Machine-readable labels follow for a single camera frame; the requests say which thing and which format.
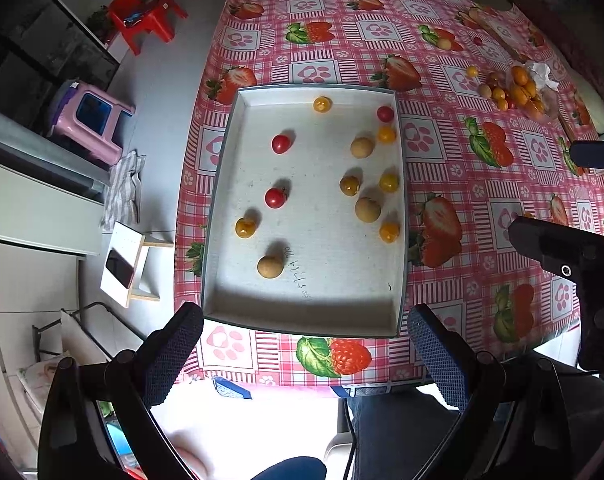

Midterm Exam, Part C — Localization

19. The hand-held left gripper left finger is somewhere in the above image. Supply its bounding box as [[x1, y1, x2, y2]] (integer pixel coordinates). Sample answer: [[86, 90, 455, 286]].
[[38, 302, 204, 480]]

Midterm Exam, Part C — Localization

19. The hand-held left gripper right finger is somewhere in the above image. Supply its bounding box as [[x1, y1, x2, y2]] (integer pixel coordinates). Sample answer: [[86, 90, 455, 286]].
[[407, 305, 575, 480]]

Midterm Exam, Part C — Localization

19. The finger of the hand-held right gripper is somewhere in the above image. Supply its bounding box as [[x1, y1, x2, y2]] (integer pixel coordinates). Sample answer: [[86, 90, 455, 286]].
[[570, 140, 604, 172], [508, 216, 604, 286]]

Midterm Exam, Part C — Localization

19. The grey white cardboard tray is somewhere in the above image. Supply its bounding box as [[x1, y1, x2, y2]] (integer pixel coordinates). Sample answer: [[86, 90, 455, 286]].
[[200, 84, 410, 339]]

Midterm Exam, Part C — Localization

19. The clear plastic bag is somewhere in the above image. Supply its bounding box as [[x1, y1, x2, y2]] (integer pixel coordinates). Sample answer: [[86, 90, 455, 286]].
[[504, 60, 565, 121]]

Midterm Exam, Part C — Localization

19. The person's right leg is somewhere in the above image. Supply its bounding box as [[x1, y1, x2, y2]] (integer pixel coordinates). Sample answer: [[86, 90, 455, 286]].
[[347, 390, 462, 480]]

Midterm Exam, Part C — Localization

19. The person's leg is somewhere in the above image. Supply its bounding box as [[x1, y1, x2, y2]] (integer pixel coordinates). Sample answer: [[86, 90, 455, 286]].
[[347, 390, 462, 480], [252, 455, 327, 480]]

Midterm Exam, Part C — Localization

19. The white board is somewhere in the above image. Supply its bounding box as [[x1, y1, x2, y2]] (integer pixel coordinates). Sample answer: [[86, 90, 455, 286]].
[[59, 307, 113, 366]]

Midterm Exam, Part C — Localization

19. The black phone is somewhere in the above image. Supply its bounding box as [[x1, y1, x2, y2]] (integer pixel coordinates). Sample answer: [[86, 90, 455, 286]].
[[105, 249, 135, 289]]

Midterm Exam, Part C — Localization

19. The small white wooden stool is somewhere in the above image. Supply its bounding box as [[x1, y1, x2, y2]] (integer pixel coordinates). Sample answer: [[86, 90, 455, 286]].
[[99, 221, 175, 309]]

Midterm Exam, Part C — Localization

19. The strawberry print pink tablecloth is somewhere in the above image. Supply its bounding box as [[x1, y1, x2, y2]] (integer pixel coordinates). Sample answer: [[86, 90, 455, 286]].
[[173, 0, 604, 391]]

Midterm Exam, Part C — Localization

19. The white printed bag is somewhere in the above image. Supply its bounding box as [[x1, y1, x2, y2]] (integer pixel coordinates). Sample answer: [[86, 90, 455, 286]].
[[14, 360, 58, 411]]

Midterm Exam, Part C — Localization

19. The person's left leg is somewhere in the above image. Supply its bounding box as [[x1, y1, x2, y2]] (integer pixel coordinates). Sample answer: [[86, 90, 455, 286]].
[[252, 455, 327, 480]]

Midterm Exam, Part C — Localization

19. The grey checked cloth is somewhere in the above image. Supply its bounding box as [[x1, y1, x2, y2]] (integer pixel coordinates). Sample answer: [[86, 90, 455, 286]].
[[101, 151, 148, 231]]

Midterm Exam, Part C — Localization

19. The white cabinet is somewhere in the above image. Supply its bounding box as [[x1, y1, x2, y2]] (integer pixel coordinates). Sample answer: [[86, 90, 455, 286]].
[[0, 102, 108, 257]]

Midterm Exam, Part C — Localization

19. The pink plastic stool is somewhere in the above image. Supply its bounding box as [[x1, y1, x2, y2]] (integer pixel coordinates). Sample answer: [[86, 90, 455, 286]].
[[47, 80, 137, 167]]

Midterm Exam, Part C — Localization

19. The dark glass cabinet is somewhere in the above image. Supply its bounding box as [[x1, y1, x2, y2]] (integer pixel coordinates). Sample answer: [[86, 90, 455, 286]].
[[0, 0, 122, 116]]

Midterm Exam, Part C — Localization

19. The red plastic stool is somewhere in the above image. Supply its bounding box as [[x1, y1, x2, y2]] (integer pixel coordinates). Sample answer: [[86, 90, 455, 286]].
[[107, 0, 189, 56]]

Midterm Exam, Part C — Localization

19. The green plant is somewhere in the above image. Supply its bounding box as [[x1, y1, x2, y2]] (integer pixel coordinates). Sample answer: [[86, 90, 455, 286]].
[[86, 6, 114, 36]]

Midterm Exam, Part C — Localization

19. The black folding frame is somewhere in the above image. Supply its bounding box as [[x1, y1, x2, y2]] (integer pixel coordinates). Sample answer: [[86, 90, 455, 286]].
[[32, 301, 148, 361]]

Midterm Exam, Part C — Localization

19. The black cable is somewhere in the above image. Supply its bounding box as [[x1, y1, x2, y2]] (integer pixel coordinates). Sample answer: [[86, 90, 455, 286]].
[[343, 400, 357, 480]]

